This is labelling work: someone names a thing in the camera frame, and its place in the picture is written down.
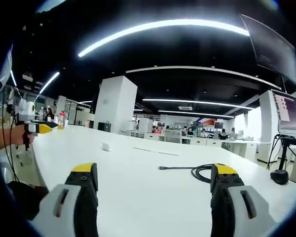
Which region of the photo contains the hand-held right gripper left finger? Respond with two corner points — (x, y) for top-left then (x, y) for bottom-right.
(31, 162), (100, 237)

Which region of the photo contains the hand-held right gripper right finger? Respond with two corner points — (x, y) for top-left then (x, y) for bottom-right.
(210, 162), (281, 237)

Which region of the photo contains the black Type-C cable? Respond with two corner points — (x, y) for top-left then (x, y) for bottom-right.
(157, 163), (213, 184)

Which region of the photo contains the white desk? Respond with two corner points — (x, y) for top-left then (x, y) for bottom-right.
(29, 123), (296, 237)

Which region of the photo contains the person's left hand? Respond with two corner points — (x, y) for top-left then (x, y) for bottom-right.
(15, 124), (37, 146)

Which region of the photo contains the pink bottle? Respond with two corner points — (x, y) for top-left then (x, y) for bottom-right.
(58, 111), (66, 129)

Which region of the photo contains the black box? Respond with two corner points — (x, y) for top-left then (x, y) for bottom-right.
(97, 121), (113, 132)

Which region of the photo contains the person's dark clothing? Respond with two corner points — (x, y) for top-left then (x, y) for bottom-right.
(6, 180), (50, 221)

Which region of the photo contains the black computer mouse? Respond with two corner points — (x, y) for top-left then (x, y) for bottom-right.
(270, 169), (290, 185)

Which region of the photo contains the white square pillar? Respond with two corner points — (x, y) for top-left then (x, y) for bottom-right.
(93, 75), (138, 134)

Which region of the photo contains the black laptop stand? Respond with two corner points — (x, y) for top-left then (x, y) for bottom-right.
(266, 134), (296, 171)

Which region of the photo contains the grey office chair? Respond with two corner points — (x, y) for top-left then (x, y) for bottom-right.
(164, 129), (183, 144)

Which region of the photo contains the open laptop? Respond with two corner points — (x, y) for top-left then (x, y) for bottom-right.
(271, 88), (296, 136)

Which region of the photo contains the long curved ceiling light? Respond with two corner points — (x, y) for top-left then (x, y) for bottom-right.
(77, 19), (251, 58)

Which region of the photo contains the large dark monitor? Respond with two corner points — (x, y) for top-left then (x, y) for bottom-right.
(240, 13), (296, 90)

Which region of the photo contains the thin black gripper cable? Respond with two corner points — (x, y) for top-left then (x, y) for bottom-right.
(3, 115), (20, 182)

